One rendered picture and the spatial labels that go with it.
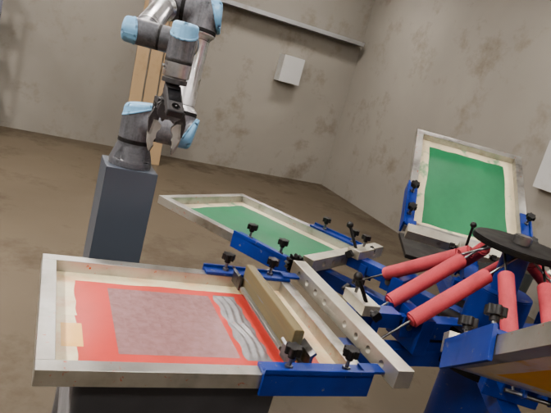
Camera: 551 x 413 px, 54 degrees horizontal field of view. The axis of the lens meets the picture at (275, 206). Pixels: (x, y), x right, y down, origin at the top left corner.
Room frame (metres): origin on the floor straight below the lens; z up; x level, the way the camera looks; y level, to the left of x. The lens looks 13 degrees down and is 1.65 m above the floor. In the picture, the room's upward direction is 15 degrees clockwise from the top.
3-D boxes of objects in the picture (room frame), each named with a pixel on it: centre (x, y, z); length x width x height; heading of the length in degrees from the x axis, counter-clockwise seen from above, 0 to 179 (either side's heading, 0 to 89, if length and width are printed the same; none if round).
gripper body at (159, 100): (1.55, 0.37, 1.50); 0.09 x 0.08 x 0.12; 26
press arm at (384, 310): (1.59, -0.38, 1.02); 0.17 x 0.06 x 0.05; 115
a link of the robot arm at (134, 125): (1.93, 0.55, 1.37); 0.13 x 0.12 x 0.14; 98
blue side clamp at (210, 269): (1.71, 0.03, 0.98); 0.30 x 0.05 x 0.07; 115
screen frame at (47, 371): (1.36, 0.13, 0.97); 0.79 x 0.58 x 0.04; 115
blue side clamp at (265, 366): (1.21, -0.20, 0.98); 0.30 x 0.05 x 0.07; 115
